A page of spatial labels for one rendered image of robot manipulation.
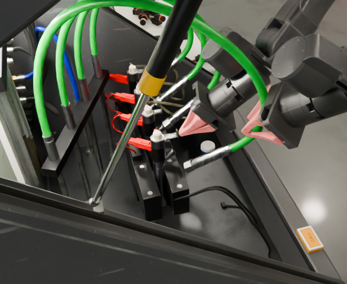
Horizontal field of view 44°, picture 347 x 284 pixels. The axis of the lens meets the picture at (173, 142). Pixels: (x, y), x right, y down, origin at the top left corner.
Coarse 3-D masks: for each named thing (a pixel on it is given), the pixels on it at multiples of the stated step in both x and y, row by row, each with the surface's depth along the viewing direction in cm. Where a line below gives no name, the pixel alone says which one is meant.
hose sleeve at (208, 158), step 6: (228, 144) 74; (216, 150) 75; (222, 150) 74; (228, 150) 74; (204, 156) 76; (210, 156) 75; (216, 156) 75; (222, 156) 75; (192, 162) 77; (198, 162) 77; (204, 162) 76; (210, 162) 76
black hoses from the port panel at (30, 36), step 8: (32, 24) 92; (24, 32) 85; (32, 32) 89; (32, 40) 90; (16, 48) 91; (24, 48) 91; (32, 48) 87; (32, 56) 88; (32, 96) 95; (48, 104) 101; (32, 112) 101; (56, 112) 98; (32, 120) 100; (32, 128) 98
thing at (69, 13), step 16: (96, 0) 58; (112, 0) 58; (128, 0) 57; (144, 0) 57; (64, 16) 60; (48, 32) 62; (208, 32) 59; (224, 48) 61; (256, 80) 63; (48, 128) 76; (256, 128) 70; (240, 144) 73
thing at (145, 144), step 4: (132, 140) 88; (136, 140) 88; (140, 140) 88; (144, 140) 88; (148, 140) 88; (132, 144) 89; (136, 144) 88; (140, 144) 87; (144, 144) 87; (148, 144) 87; (144, 148) 88; (148, 148) 87
